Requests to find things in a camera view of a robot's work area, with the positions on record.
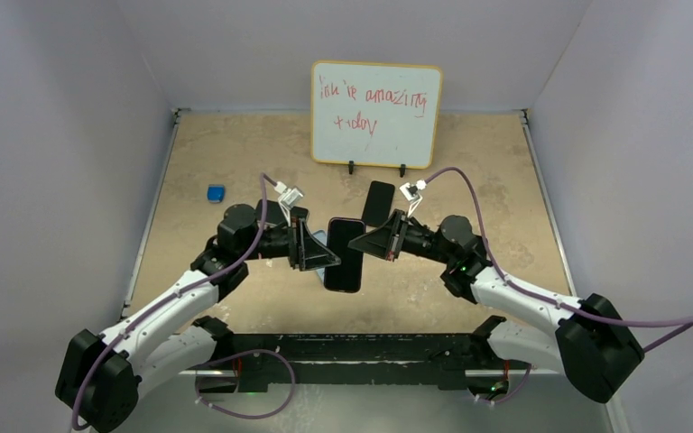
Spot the black smartphone face down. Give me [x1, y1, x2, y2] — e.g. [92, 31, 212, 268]
[361, 180, 395, 227]

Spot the light blue phone case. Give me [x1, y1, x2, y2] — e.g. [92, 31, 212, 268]
[312, 229, 328, 284]

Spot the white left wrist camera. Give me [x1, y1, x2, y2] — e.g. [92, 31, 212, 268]
[274, 181, 305, 225]

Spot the black smartphone with purple edge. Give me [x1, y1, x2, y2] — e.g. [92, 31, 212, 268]
[323, 217, 365, 293]

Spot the small blue eraser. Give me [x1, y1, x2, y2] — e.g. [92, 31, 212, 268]
[206, 184, 226, 204]

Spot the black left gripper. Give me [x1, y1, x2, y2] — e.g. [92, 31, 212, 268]
[240, 214, 339, 271]

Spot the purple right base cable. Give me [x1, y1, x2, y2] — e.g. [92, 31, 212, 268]
[472, 370, 530, 409]

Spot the black phone case with cutouts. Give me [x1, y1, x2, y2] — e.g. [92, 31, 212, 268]
[255, 199, 309, 226]

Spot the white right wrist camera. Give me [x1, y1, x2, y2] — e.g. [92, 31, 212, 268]
[399, 180, 427, 217]

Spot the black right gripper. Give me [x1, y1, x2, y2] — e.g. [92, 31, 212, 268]
[349, 209, 455, 264]

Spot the yellow framed whiteboard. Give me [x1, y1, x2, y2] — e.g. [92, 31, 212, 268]
[310, 60, 444, 170]

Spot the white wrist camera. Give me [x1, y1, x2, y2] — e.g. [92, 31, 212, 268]
[399, 180, 427, 217]
[274, 181, 305, 225]

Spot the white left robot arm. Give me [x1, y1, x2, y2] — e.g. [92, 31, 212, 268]
[55, 204, 340, 432]

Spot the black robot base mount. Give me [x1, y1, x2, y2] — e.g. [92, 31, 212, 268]
[200, 332, 524, 399]

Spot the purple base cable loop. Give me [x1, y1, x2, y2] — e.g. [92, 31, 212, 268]
[193, 348, 297, 420]

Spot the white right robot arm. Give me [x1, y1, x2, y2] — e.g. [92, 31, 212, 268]
[348, 209, 644, 403]

